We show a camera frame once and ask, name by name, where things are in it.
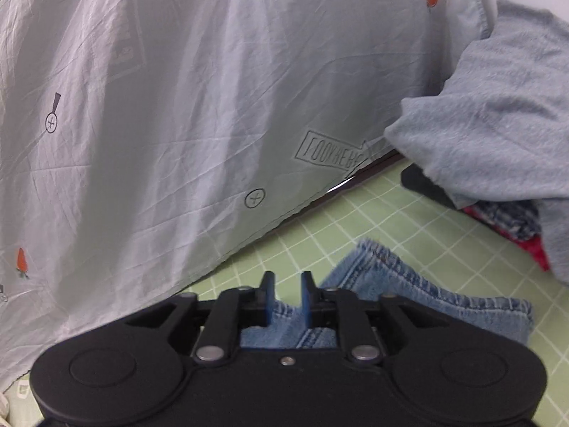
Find grey folded garment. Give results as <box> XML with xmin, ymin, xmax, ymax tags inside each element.
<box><xmin>384</xmin><ymin>0</ymin><xmax>569</xmax><ymax>286</ymax></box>

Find blue denim jeans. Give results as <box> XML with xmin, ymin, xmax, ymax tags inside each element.
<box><xmin>240</xmin><ymin>238</ymin><xmax>535</xmax><ymax>350</ymax></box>

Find pale carrot print sheet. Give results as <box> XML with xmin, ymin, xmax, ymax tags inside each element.
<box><xmin>0</xmin><ymin>0</ymin><xmax>498</xmax><ymax>392</ymax></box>

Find green checked mat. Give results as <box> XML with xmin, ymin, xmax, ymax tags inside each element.
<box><xmin>0</xmin><ymin>153</ymin><xmax>569</xmax><ymax>427</ymax></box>

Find red folded garment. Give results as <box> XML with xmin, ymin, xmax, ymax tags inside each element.
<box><xmin>461</xmin><ymin>205</ymin><xmax>553</xmax><ymax>273</ymax></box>

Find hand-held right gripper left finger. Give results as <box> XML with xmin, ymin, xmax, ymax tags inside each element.
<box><xmin>126</xmin><ymin>271</ymin><xmax>278</xmax><ymax>364</ymax></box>

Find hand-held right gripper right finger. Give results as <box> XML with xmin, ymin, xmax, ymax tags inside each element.
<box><xmin>301</xmin><ymin>271</ymin><xmax>452</xmax><ymax>364</ymax></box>

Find blue plaid folded garment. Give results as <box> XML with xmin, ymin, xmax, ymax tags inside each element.
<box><xmin>482</xmin><ymin>200</ymin><xmax>547</xmax><ymax>244</ymax></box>

